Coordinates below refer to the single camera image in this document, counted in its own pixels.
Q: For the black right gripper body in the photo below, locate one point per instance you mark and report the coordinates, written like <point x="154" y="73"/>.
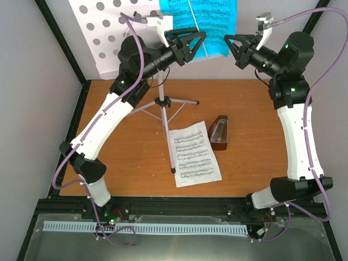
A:
<point x="244" y="59"/>

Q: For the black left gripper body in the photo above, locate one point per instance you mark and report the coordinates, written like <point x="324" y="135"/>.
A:
<point x="179" y="55"/>

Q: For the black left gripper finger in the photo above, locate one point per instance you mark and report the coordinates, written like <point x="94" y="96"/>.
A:
<point x="191" y="44"/>
<point x="186" y="31"/>

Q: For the blue music sheet folder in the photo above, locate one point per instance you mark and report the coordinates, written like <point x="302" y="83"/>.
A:
<point x="216" y="18"/>

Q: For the white tripod music stand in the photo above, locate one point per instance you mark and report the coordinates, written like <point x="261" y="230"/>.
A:
<point x="107" y="24"/>

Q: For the brown wooden metronome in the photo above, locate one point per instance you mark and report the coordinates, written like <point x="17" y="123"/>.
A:
<point x="217" y="147"/>

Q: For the white music sheet paper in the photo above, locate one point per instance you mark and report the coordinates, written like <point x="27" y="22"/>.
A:
<point x="194" y="159"/>

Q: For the clear plastic metronome cover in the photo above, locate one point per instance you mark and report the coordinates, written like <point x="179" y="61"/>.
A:
<point x="219" y="133"/>

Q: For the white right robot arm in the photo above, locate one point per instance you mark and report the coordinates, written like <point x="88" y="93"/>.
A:
<point x="289" y="92"/>

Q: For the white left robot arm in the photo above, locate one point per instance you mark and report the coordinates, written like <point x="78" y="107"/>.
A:
<point x="138" y="63"/>

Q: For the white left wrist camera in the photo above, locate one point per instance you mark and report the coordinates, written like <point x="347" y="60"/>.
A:
<point x="162" y="23"/>

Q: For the black enclosure frame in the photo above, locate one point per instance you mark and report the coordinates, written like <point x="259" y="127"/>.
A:
<point x="64" y="205"/>

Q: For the white slotted cable duct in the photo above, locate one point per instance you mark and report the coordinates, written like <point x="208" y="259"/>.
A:
<point x="147" y="228"/>

